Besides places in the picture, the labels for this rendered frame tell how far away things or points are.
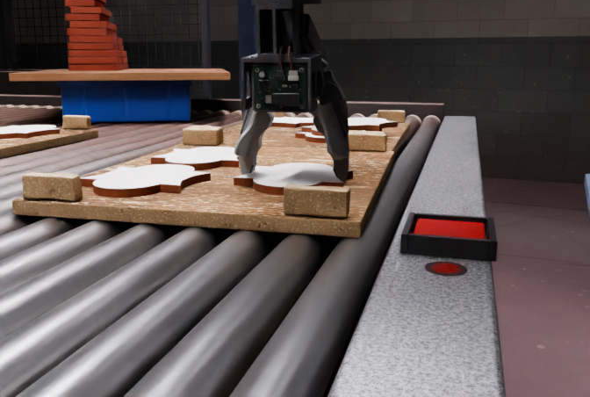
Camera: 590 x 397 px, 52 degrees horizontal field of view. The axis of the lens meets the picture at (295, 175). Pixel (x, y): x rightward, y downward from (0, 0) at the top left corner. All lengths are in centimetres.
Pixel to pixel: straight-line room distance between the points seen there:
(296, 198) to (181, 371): 25
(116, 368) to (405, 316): 17
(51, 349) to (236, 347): 11
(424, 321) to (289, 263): 13
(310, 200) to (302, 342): 21
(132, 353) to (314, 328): 10
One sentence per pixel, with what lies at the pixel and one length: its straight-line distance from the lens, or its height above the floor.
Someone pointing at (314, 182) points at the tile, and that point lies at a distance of 63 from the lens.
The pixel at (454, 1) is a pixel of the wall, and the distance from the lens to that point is 575.
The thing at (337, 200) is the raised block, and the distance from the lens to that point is 53.
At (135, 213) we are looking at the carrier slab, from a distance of 59.
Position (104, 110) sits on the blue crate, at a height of 95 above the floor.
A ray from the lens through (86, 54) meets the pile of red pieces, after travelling 170.
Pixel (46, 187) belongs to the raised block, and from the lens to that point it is 64.
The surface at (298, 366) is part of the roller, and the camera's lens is 33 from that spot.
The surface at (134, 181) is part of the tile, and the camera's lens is 66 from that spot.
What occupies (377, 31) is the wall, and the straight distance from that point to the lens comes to 589.
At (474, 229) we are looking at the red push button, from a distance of 54.
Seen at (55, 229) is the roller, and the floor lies 91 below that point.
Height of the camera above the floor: 107
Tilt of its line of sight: 11 degrees down
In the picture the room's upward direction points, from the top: straight up
